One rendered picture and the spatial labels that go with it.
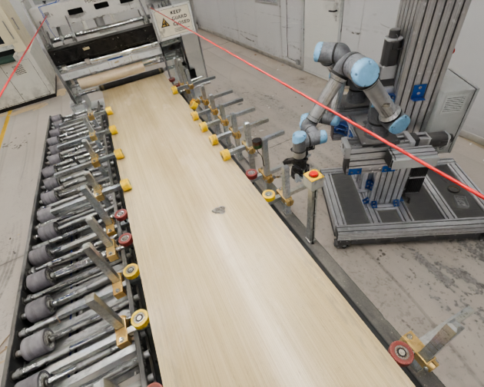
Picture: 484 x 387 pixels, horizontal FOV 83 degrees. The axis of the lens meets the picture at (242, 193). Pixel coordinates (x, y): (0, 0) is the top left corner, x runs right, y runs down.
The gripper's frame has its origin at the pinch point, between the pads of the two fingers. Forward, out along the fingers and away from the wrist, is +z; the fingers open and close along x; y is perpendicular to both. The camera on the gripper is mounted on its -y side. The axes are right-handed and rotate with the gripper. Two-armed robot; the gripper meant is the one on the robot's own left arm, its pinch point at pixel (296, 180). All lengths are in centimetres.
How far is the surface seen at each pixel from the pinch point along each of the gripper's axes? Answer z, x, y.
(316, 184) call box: -28.0, -22.4, 28.3
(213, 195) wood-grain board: 1, -42, -35
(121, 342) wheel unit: 5, -127, -1
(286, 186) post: -5.2, -12.9, 2.2
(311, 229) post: 7.4, -21.8, 26.7
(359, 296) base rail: 21, -34, 64
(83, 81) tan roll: -16, -18, -300
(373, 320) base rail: 21, -40, 74
